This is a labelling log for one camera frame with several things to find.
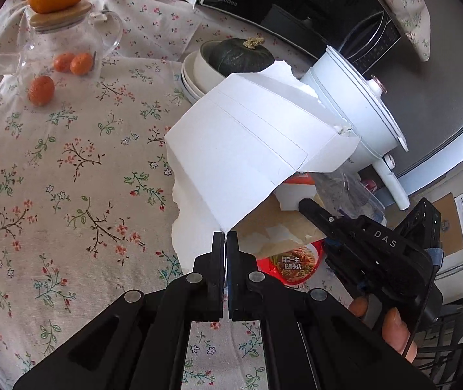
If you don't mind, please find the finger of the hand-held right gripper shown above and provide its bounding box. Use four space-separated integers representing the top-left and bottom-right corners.
298 198 362 245

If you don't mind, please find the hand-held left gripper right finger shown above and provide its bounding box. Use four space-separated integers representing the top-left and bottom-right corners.
227 231 437 390

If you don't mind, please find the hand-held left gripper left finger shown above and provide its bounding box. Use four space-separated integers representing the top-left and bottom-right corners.
12 231 226 390

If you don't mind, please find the clear plastic bottle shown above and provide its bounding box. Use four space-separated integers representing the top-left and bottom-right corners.
317 168 387 228

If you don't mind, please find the red instant noodle bowl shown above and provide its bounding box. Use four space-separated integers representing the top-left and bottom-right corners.
256 240 325 289

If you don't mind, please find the torn white cardboard box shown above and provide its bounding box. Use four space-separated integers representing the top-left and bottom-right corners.
164 60 361 277

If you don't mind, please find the person's right hand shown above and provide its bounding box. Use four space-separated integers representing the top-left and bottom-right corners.
349 296 418 362

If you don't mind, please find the brown cardboard box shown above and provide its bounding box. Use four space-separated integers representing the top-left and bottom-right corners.
434 194 463 254

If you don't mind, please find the white electric cooking pot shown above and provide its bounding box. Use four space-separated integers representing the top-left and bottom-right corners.
300 45 411 211

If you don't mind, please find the grey refrigerator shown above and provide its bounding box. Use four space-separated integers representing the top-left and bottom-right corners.
378 0 463 305

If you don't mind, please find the floral tablecloth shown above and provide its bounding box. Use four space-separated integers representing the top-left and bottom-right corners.
0 0 362 390

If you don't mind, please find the dark green pumpkin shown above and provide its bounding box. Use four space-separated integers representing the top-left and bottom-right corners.
208 37 275 77

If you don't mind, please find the cream patterned bowl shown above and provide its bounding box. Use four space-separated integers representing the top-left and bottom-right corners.
197 40 232 94

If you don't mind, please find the black microwave oven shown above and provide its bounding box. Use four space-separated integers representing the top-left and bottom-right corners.
193 0 405 78

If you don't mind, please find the small orange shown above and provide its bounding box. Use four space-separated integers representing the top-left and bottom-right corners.
70 53 95 76
28 75 55 105
54 53 76 72

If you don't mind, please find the glass teapot with wooden lid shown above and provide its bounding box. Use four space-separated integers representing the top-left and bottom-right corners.
0 1 123 106

